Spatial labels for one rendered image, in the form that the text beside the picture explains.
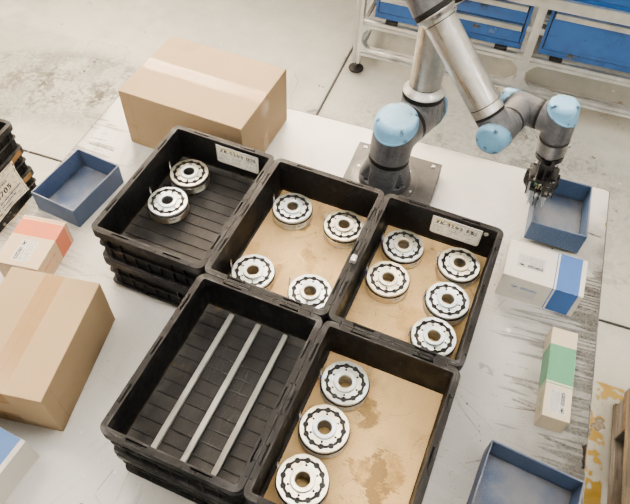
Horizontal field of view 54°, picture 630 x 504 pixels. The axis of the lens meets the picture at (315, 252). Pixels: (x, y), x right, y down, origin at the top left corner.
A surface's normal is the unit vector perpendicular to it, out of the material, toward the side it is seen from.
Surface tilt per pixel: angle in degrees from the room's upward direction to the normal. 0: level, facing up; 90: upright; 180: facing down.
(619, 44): 90
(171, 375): 0
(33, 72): 0
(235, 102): 0
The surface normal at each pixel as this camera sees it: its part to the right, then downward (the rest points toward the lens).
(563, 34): -0.33, 0.74
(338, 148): 0.03, -0.61
